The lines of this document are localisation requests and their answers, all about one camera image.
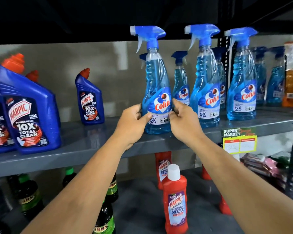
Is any blue spray cleaner bottle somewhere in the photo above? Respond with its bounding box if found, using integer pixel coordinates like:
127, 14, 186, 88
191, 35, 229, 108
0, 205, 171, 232
130, 25, 173, 135

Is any red bathroom cleaner bottle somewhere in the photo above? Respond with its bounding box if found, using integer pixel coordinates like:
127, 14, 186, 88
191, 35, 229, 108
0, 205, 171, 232
201, 165, 212, 181
162, 164, 189, 234
154, 151, 173, 190
219, 194, 233, 215

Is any small blue toilet cleaner bottle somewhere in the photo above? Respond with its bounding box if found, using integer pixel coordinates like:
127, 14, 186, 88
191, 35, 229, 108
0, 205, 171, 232
75, 68, 105, 125

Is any person's right hand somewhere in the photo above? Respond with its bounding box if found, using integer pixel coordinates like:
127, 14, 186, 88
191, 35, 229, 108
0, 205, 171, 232
168, 98, 207, 148

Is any row of blue spray bottles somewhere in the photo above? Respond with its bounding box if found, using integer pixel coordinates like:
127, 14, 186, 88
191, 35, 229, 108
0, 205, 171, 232
139, 24, 286, 128

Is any person's left hand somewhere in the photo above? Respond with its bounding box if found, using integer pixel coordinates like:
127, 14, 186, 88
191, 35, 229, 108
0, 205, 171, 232
113, 103, 152, 151

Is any stack of pink packets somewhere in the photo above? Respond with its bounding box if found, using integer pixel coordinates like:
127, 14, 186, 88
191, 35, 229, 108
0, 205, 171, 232
240, 152, 292, 191

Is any yellow shelf price tag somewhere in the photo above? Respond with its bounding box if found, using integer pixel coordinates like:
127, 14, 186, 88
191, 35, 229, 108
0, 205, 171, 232
222, 128, 258, 154

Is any person's left forearm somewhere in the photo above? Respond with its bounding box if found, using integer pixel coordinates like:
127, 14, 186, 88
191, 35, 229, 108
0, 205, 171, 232
21, 134, 135, 234

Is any person's right forearm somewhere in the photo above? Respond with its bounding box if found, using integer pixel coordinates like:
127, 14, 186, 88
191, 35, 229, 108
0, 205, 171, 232
189, 136, 293, 234

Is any black metal shelf board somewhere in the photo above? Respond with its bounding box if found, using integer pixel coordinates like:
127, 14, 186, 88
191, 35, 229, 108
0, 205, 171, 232
0, 0, 293, 45

